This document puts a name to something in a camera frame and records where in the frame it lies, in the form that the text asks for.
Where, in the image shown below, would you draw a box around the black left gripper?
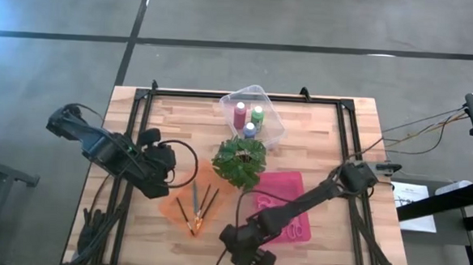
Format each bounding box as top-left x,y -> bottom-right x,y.
135,141 -> 179,202

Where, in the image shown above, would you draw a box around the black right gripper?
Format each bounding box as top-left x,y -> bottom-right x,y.
216,217 -> 266,265

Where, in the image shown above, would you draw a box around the grey-handled paint brush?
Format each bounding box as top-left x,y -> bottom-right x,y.
190,180 -> 203,229

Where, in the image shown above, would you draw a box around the dark-handled paint brush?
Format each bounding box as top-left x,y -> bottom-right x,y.
173,196 -> 198,237
196,186 -> 220,230
194,182 -> 213,232

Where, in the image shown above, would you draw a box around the red paint bottle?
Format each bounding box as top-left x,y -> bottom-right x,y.
232,100 -> 249,131

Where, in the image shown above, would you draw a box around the blue paint bottle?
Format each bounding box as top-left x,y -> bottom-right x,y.
242,121 -> 259,141

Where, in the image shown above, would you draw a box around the green paint bottle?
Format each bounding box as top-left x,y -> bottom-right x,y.
249,104 -> 266,133

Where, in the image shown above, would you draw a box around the orange translucent plastic bin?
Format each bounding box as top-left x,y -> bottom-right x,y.
156,156 -> 237,237

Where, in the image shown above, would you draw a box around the pink scissors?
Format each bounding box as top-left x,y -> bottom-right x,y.
282,217 -> 307,241
255,191 -> 288,214

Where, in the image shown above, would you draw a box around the pink translucent plastic bin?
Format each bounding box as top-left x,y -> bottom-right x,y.
249,169 -> 317,247

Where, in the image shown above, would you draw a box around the green artificial monstera plant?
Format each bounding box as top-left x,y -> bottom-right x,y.
209,134 -> 270,192

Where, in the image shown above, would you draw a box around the clear plastic bin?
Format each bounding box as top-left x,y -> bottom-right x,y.
215,82 -> 289,151

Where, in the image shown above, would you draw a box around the small black hub box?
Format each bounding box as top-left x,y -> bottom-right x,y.
373,161 -> 403,175

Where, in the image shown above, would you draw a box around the white paper sheet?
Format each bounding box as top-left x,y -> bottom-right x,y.
388,181 -> 441,235

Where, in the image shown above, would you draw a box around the black equipment cart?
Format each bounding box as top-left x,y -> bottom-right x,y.
393,83 -> 473,265

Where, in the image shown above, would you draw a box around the white plastic object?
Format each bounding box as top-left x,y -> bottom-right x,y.
434,178 -> 473,199

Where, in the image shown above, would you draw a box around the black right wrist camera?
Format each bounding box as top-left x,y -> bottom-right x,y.
252,248 -> 278,265

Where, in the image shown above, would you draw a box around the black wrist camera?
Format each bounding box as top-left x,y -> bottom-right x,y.
252,248 -> 278,265
137,126 -> 163,148

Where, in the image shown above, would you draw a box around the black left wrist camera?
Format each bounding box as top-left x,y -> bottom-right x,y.
137,126 -> 163,148

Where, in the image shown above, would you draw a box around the black looped camera cable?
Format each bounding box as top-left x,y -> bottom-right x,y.
155,137 -> 201,190

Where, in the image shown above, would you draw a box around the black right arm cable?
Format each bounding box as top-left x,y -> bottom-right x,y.
233,188 -> 296,234

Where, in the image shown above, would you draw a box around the black left cable bundle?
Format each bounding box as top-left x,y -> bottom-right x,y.
70,171 -> 134,265

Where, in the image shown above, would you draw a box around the black cable bundle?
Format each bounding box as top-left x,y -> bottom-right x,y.
70,171 -> 134,265
343,194 -> 417,265

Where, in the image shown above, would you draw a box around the black right cable bundle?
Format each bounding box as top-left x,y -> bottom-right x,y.
343,194 -> 417,265

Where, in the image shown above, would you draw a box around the black aluminium table frame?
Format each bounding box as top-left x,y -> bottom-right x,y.
109,77 -> 421,265

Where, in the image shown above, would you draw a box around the thin wires to cart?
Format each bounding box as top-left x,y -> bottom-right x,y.
351,99 -> 471,166

